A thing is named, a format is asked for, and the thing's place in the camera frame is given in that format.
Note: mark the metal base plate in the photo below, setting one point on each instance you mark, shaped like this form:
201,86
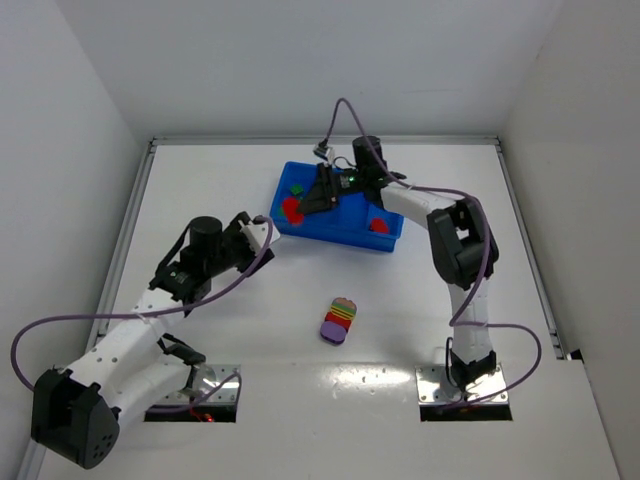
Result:
434,389
218,384

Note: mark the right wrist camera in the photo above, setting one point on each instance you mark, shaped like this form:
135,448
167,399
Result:
324,151

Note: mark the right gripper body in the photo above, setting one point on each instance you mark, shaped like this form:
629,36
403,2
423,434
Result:
329,183

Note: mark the red round lego brick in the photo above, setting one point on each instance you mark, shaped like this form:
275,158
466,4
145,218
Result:
290,211

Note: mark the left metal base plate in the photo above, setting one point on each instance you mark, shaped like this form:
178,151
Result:
218,384

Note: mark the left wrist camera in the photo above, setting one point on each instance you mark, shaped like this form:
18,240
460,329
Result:
260,233

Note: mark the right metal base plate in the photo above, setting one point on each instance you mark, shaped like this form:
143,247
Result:
434,389

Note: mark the red lego brick in stack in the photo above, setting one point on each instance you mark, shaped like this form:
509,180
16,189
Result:
339,320

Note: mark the red flower lego brick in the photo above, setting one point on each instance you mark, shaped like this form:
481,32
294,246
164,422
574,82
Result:
380,226

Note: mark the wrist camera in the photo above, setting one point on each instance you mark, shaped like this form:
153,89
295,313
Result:
260,233
324,151

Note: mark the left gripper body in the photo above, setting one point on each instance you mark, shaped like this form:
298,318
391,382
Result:
245,245

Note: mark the small green lego brick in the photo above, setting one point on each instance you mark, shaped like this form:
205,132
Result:
297,190

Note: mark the burger printed lego brick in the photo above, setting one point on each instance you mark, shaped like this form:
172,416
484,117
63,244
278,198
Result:
343,308

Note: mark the purple rounded lego brick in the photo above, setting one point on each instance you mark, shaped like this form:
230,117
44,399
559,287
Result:
333,333

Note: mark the blue divided plastic bin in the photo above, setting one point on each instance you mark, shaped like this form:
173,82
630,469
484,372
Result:
348,224

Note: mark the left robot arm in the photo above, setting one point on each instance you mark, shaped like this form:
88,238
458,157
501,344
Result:
139,367

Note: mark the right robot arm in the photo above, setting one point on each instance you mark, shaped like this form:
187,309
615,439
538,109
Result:
462,246

